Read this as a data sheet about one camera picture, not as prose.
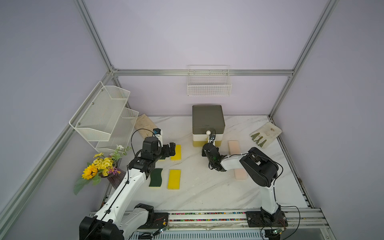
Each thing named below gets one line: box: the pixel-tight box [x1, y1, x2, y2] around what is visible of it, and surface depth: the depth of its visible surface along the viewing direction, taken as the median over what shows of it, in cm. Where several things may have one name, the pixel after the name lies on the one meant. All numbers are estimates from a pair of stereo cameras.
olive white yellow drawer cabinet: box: [192, 105, 225, 148], surface depth 92 cm
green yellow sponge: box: [149, 168, 163, 187], surface depth 88 cm
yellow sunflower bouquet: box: [74, 145, 132, 195], surface depth 67 cm
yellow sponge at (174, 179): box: [167, 169, 182, 190], surface depth 88 cm
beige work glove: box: [134, 113, 158, 139], surface depth 117 cm
